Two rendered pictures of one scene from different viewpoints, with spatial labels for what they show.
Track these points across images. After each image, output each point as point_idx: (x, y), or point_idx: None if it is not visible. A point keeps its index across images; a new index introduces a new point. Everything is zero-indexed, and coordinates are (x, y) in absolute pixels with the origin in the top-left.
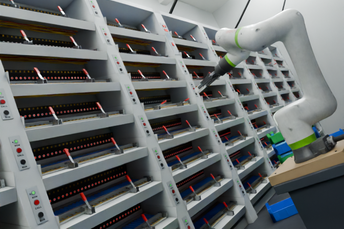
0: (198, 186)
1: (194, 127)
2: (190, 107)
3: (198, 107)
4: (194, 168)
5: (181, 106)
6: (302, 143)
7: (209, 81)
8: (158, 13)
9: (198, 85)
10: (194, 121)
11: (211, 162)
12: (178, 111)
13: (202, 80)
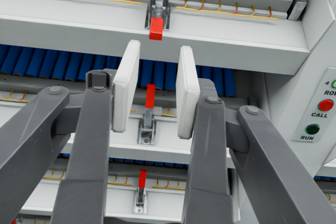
0: None
1: (226, 107)
2: (225, 52)
3: (301, 70)
4: (39, 212)
5: (130, 34)
6: None
7: (188, 169)
8: None
9: (122, 61)
10: (267, 85)
11: (151, 222)
12: (87, 44)
13: (18, 112)
